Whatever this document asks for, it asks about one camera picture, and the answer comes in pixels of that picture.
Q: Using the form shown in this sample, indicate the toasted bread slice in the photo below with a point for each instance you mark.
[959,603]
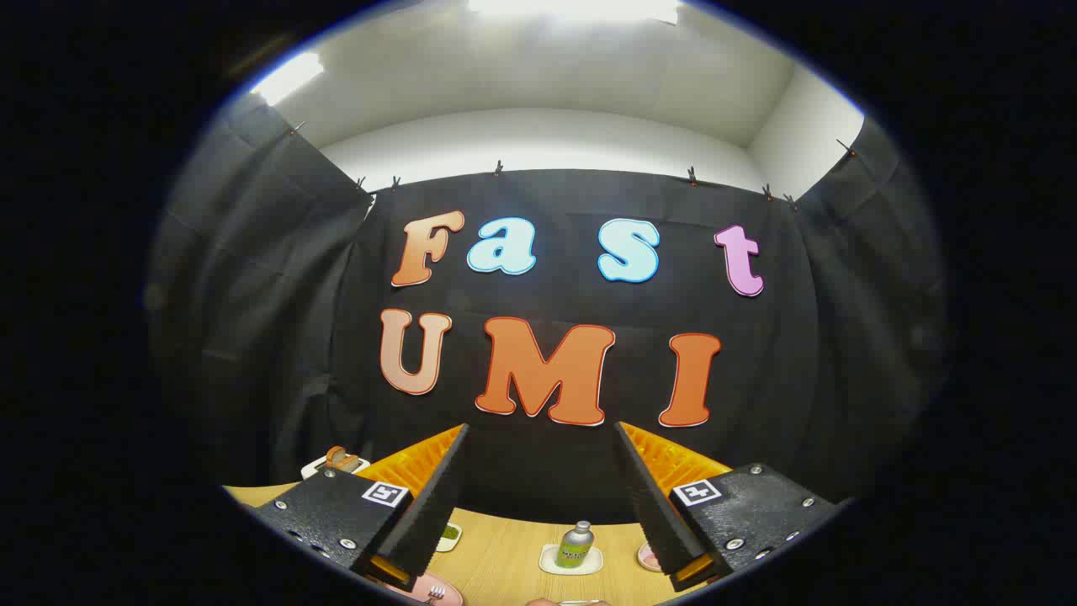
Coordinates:
[349,462]
[335,457]

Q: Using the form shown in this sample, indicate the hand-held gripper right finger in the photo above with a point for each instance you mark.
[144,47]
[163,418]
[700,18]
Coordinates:
[652,497]

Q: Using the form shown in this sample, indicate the white oval food plate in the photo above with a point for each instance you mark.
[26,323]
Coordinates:
[646,557]

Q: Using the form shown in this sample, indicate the ceiling light panel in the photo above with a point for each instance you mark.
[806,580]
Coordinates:
[288,77]
[572,8]

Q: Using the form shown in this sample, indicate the silver bottle green label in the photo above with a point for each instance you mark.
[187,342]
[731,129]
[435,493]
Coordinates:
[575,545]

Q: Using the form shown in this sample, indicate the white square coaster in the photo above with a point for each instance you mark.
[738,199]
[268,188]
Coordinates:
[547,562]

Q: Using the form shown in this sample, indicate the white divided dish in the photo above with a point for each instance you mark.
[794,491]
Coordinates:
[452,543]

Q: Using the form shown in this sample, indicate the row of small cloth clips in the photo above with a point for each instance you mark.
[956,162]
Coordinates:
[498,167]

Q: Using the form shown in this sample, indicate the cream white toaster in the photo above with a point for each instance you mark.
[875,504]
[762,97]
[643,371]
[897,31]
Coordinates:
[315,465]

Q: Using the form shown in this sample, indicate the pink round plate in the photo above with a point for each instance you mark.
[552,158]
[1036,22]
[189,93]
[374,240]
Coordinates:
[452,598]

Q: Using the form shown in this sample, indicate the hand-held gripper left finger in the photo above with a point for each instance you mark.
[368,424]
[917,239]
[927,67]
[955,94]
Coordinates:
[433,505]

